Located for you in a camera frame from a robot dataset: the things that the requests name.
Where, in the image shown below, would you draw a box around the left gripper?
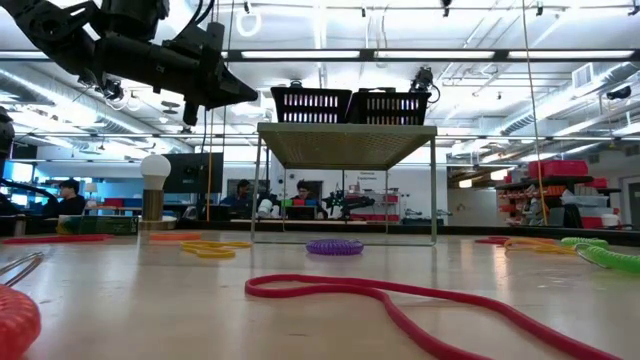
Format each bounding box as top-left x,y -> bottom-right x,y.
149,42 -> 260,126

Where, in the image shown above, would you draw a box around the black slotted plastic basket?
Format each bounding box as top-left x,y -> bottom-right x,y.
346,89 -> 433,126
270,85 -> 353,125

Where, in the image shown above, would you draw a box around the yellow rubber band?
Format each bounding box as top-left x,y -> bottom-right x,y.
179,240 -> 253,260
503,237 -> 577,256

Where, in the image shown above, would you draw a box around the black monitor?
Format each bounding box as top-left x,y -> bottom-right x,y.
163,152 -> 225,195

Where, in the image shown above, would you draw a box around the person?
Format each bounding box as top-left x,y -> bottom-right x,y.
42,178 -> 87,217
219,178 -> 254,209
289,179 -> 326,219

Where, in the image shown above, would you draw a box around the white bulb wooden base lamp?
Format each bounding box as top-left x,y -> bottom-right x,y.
139,153 -> 178,231

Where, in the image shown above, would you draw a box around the pale green perforated metal riser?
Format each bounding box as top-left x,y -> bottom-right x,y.
249,122 -> 439,247

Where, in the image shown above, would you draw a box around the orange rubber band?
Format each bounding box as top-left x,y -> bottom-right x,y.
148,231 -> 203,243

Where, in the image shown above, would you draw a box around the yellow green crayon box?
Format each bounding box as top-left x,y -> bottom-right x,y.
56,214 -> 140,237

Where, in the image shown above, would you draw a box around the purple rubber band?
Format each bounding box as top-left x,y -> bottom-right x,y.
305,238 -> 365,257

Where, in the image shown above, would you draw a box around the grey orange parts bin rack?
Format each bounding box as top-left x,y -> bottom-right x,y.
494,174 -> 624,229

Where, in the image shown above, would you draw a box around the red storage bins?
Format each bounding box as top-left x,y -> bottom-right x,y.
527,159 -> 590,179

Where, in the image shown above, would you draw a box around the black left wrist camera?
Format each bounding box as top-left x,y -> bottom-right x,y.
205,20 -> 227,54

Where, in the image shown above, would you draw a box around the white hanging cable loop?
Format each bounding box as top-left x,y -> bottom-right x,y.
235,9 -> 263,39

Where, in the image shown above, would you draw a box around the black mounted camera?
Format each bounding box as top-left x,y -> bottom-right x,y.
409,66 -> 442,106

